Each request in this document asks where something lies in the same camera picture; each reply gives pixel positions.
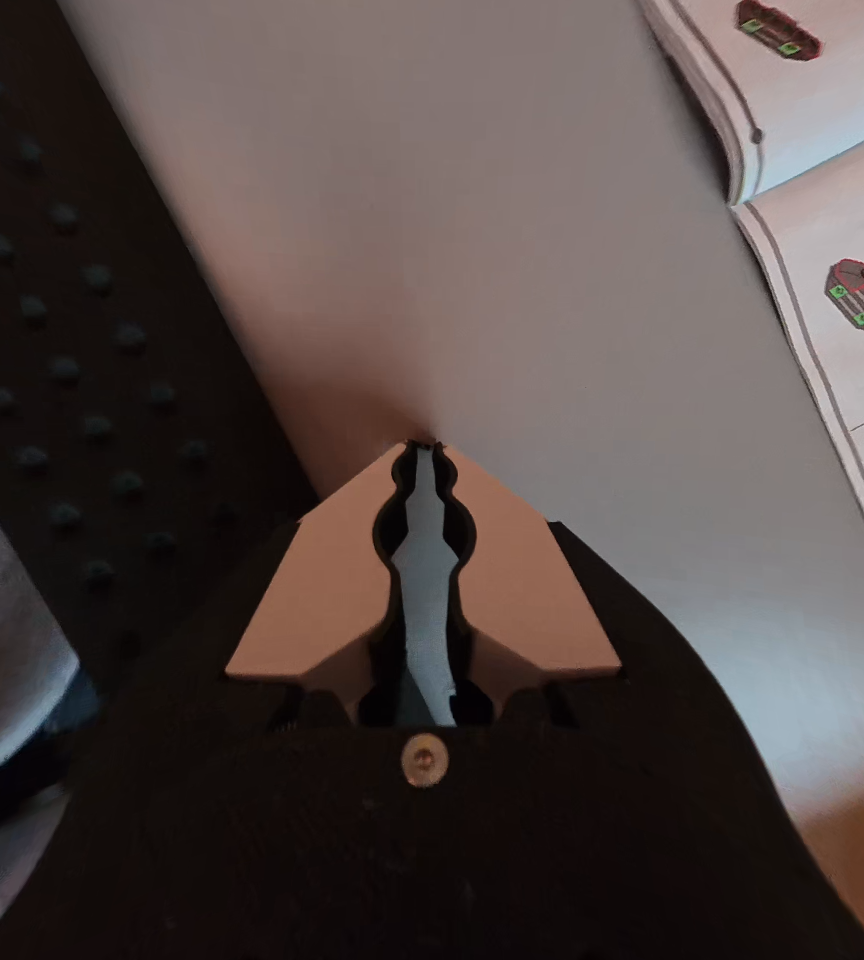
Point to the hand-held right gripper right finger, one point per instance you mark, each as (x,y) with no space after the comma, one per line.
(537,600)

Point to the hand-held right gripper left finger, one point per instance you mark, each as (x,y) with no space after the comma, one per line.
(304,600)

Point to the grey desk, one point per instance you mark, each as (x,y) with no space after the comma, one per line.
(477,225)

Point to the black perforated mat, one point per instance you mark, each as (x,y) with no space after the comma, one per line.
(102,300)

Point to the building instruction booklet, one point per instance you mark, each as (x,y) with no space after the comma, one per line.
(837,187)

